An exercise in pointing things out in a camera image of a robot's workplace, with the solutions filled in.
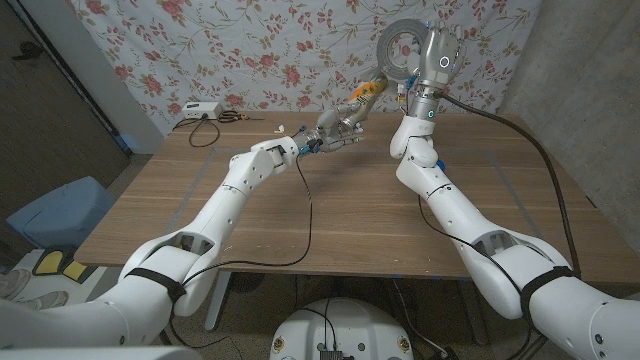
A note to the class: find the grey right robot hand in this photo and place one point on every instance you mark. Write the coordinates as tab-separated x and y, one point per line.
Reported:
440	55

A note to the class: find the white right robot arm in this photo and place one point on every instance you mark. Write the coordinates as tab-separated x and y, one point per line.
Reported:
460	215

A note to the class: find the grey sneaker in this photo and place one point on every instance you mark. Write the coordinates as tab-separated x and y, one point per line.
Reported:
12	282
45	300

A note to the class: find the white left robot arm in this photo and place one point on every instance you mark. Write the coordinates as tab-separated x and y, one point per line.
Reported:
220	210

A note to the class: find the plastic bottle with orange label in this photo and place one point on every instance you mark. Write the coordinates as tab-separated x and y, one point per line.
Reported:
369	92

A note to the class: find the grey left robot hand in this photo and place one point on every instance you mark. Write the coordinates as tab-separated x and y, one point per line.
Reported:
330	132

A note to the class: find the yellow black foot pedal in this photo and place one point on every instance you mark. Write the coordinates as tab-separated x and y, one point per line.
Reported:
77	271
49	262

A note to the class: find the floral backdrop cloth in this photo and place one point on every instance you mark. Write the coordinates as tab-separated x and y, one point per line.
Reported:
250	50

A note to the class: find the white power box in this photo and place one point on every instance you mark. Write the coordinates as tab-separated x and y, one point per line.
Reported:
202	110

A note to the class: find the white robot torso base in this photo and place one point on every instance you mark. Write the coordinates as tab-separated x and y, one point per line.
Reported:
345	325

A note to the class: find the white table leg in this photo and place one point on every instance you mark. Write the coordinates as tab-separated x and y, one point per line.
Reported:
220	305

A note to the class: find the black wall hook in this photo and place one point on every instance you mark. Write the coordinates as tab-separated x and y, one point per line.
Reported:
27	50

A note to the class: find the grey duct tape roll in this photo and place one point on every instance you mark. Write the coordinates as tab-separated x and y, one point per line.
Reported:
382	50

